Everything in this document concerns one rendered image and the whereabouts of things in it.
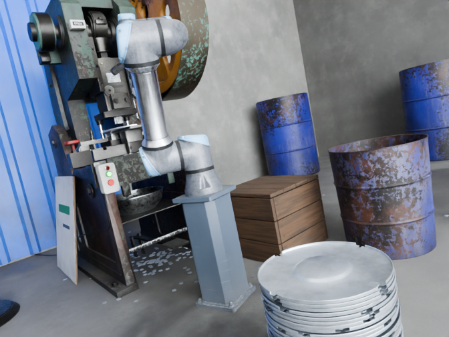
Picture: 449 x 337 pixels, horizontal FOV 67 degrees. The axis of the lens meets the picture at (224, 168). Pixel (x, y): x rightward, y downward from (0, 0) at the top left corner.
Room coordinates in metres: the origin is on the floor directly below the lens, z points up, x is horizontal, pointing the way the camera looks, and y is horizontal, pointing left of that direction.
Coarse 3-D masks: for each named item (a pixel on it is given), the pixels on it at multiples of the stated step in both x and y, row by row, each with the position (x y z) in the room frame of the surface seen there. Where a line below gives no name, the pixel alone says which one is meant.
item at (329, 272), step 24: (264, 264) 0.80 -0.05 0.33; (288, 264) 0.78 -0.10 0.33; (312, 264) 0.74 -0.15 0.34; (336, 264) 0.72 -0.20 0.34; (360, 264) 0.71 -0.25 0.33; (384, 264) 0.69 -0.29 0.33; (264, 288) 0.68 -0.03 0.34; (288, 288) 0.67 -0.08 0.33; (312, 288) 0.65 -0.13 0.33; (336, 288) 0.63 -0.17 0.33; (360, 288) 0.61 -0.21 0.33
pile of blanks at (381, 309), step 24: (384, 288) 0.61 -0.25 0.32; (288, 312) 0.62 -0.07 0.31; (312, 312) 0.61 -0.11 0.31; (336, 312) 0.58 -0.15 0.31; (360, 312) 0.58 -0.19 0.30; (384, 312) 0.60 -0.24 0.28; (288, 336) 0.63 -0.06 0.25; (312, 336) 0.60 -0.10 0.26; (336, 336) 0.58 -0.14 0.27; (360, 336) 0.58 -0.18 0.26; (384, 336) 0.59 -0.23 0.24
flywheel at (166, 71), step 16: (128, 0) 2.31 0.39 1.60; (144, 0) 2.22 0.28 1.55; (160, 0) 2.08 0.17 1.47; (176, 0) 1.89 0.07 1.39; (144, 16) 2.30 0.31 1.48; (160, 16) 2.11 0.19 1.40; (176, 16) 1.92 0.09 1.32; (160, 64) 2.20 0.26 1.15; (176, 64) 2.00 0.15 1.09; (160, 80) 2.24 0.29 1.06
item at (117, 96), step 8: (104, 64) 1.88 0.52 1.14; (112, 64) 1.91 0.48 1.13; (104, 72) 1.88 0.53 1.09; (120, 72) 1.93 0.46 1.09; (104, 80) 1.87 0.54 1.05; (112, 80) 1.89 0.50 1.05; (120, 80) 1.92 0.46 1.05; (112, 88) 1.88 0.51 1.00; (120, 88) 1.92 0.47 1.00; (128, 88) 1.95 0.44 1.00; (104, 96) 1.86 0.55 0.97; (112, 96) 1.85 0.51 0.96; (120, 96) 1.88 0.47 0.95; (128, 96) 1.91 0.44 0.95; (104, 104) 1.87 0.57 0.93; (112, 104) 1.85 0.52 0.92; (120, 104) 1.87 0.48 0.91; (128, 104) 1.90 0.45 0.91
